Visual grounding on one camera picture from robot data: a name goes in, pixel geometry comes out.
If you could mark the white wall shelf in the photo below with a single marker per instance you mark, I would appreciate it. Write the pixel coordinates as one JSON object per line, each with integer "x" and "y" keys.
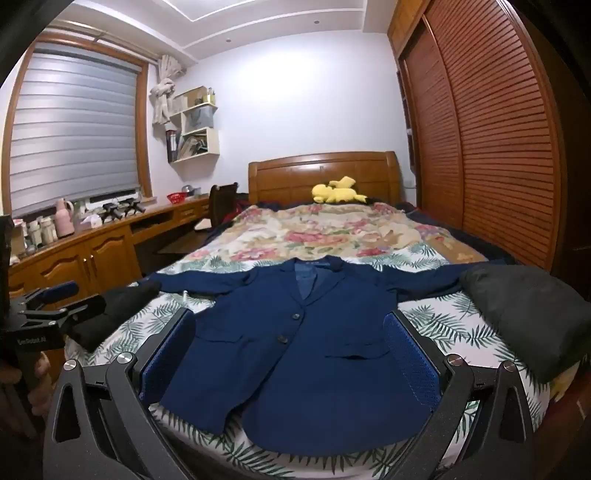
{"x": 194, "y": 117}

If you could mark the black desk gadget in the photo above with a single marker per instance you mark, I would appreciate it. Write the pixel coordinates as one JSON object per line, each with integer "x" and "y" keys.
{"x": 131, "y": 207}
{"x": 111, "y": 211}

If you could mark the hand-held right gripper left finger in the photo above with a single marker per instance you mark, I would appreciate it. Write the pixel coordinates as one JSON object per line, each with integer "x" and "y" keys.
{"x": 168, "y": 355}

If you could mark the wooden window frame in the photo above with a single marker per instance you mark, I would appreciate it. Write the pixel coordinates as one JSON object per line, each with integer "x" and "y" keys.
{"x": 144, "y": 138}

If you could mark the wooden louvered wardrobe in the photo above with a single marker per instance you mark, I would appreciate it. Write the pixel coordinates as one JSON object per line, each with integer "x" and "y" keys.
{"x": 485, "y": 138}

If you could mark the metal pot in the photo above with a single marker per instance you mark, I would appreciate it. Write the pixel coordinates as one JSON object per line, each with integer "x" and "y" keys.
{"x": 190, "y": 190}

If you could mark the white bottle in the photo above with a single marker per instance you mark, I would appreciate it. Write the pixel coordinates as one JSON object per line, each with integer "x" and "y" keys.
{"x": 49, "y": 230}
{"x": 34, "y": 233}

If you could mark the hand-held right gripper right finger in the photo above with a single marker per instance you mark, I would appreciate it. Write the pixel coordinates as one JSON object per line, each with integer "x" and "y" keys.
{"x": 411, "y": 364}

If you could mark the grey window blind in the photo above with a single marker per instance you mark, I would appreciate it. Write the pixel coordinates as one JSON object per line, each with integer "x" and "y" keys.
{"x": 69, "y": 129}

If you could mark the black garment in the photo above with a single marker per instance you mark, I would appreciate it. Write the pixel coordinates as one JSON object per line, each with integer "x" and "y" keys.
{"x": 115, "y": 314}

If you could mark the wooden desk with cabinets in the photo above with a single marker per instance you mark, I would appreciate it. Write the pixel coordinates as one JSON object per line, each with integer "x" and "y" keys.
{"x": 55, "y": 267}

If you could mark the red garment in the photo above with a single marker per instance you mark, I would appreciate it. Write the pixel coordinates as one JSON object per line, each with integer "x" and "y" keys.
{"x": 238, "y": 207}

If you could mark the navy blue suit jacket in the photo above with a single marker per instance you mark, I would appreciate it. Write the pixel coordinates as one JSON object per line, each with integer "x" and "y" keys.
{"x": 314, "y": 332}

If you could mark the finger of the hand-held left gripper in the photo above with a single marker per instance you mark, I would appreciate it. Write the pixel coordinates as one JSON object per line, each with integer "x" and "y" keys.
{"x": 55, "y": 291}
{"x": 69, "y": 310}

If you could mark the dark chair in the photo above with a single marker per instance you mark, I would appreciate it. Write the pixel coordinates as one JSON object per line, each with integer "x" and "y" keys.
{"x": 224, "y": 198}

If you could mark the white cloth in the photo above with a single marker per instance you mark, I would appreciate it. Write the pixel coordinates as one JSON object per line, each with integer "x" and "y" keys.
{"x": 203, "y": 224}

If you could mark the floral blanket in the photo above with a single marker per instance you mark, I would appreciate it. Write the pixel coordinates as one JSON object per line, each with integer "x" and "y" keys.
{"x": 323, "y": 230}

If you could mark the dark grey folded garment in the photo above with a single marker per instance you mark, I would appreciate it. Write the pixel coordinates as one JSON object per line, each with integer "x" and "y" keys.
{"x": 521, "y": 314}

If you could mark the pink thermos jug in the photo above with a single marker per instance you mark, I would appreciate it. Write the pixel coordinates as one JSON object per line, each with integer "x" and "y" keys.
{"x": 64, "y": 219}

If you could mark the person's left hand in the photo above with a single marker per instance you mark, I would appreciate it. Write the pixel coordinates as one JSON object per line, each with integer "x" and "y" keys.
{"x": 41, "y": 369}

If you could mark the leaf print bedsheet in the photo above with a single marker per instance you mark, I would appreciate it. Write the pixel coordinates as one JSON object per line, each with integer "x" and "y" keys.
{"x": 438, "y": 318}

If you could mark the wooden bed headboard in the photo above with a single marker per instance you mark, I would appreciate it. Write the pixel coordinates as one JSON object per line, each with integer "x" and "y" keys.
{"x": 286, "y": 180}

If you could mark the tied beige curtain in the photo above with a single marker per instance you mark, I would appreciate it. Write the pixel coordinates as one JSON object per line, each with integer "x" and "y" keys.
{"x": 161, "y": 97}

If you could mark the yellow plush toy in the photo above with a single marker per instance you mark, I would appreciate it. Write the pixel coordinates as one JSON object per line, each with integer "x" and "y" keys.
{"x": 334, "y": 194}

